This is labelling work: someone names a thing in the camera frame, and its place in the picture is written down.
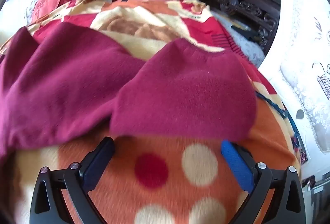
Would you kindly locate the white embroidered chair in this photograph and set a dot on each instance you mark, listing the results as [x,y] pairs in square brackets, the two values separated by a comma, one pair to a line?
[296,46]

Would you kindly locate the maroon fleece garment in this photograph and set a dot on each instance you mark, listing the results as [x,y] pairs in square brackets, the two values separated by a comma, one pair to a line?
[77,84]

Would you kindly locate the orange red printed blanket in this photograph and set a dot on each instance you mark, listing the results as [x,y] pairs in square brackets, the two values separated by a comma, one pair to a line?
[167,200]

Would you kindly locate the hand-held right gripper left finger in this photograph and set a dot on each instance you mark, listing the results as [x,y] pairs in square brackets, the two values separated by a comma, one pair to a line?
[99,162]

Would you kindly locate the floral bed sheet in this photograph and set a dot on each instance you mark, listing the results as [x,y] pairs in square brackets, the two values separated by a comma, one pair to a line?
[247,51]

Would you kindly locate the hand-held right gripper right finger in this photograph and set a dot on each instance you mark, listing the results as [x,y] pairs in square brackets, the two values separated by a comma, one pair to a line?
[237,164]

